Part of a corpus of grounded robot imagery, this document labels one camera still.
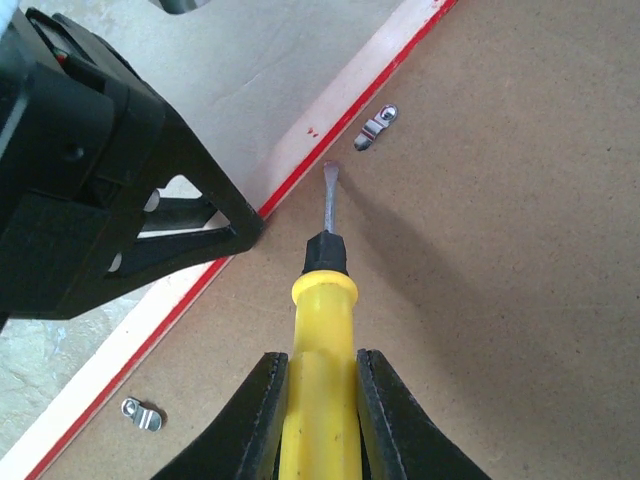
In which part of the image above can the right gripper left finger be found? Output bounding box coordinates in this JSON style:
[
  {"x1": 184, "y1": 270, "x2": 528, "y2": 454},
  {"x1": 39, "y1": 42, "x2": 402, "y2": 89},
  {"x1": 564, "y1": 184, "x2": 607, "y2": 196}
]
[{"x1": 154, "y1": 352, "x2": 288, "y2": 479}]

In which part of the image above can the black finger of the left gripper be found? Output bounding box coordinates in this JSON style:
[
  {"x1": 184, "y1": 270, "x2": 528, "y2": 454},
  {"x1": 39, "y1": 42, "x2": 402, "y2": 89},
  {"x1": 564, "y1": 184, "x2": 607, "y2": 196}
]
[{"x1": 106, "y1": 107, "x2": 264, "y2": 280}]

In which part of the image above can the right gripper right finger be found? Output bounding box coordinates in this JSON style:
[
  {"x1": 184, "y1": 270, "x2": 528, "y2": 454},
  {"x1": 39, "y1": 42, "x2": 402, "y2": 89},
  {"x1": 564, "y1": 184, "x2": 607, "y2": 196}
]
[{"x1": 356, "y1": 349, "x2": 488, "y2": 479}]

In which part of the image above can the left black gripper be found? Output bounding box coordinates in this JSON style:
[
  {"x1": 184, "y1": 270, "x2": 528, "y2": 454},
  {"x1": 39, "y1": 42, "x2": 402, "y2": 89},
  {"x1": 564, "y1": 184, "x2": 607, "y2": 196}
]
[{"x1": 1, "y1": 9, "x2": 165, "y2": 319}]

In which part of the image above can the yellow handled screwdriver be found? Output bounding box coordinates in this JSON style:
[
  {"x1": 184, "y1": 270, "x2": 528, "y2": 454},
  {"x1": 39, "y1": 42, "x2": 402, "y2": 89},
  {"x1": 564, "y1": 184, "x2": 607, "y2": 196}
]
[{"x1": 279, "y1": 162, "x2": 362, "y2": 479}]

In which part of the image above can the red wooden picture frame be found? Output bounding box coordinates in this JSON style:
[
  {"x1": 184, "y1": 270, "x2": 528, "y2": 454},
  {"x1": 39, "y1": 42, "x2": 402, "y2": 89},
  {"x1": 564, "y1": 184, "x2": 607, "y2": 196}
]
[{"x1": 1, "y1": 1, "x2": 454, "y2": 479}]

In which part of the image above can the metal retaining clip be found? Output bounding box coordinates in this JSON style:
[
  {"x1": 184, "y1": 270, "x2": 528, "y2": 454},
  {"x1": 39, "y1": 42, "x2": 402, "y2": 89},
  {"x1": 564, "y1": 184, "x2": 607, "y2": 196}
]
[
  {"x1": 354, "y1": 104, "x2": 399, "y2": 151},
  {"x1": 121, "y1": 397, "x2": 163, "y2": 432}
]

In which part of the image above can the brown frame backing board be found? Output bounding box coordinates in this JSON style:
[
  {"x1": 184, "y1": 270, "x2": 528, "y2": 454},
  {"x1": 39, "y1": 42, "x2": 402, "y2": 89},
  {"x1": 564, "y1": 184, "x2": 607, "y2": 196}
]
[{"x1": 37, "y1": 0, "x2": 640, "y2": 480}]

